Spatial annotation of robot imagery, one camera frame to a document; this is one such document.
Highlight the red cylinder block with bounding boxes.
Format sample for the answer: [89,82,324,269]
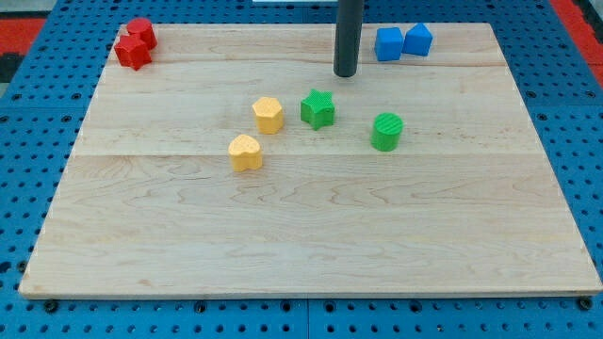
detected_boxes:
[126,17,157,50]

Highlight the yellow hexagon block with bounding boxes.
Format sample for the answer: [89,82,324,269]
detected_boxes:
[252,97,284,135]

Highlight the red star block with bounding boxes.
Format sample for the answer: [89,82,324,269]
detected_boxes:
[114,35,152,71]

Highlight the blue triangle block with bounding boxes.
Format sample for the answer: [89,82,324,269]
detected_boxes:
[402,23,433,57]

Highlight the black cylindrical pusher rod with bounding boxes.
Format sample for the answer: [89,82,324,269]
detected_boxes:
[334,0,364,78]

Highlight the green star block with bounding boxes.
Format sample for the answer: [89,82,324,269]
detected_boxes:
[301,89,335,131]

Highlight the wooden board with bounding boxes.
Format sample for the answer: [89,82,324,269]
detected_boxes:
[19,24,602,299]

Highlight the yellow heart block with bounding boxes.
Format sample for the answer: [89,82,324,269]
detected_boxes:
[228,134,263,171]

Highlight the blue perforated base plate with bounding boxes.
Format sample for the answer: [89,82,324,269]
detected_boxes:
[1,1,602,338]

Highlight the green cylinder block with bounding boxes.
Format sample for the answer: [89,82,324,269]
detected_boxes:
[370,112,404,152]

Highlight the blue cube block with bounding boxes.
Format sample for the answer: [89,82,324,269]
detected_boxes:
[374,27,404,61]

